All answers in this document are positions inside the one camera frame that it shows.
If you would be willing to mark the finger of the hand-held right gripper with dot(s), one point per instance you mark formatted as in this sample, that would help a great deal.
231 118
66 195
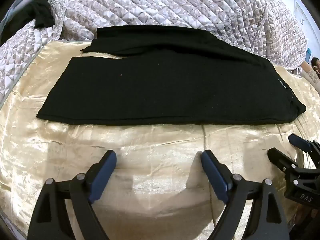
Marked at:
300 142
281 160

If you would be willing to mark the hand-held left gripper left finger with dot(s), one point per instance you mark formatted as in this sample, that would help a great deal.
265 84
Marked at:
105 172

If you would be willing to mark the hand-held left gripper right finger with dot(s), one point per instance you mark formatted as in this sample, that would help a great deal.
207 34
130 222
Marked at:
215 175

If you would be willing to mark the black pants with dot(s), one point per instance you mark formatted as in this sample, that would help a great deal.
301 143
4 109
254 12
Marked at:
162 92

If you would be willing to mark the cream satin sheet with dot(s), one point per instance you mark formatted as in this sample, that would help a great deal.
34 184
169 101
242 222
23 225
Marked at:
162 150

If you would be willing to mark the small blue object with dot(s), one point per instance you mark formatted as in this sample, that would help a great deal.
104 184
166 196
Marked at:
309 54

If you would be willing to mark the dark cloth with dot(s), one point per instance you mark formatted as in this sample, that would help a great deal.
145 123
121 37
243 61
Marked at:
41 12

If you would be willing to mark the floral quilted blanket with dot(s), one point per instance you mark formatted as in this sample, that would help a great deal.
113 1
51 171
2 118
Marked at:
175 2

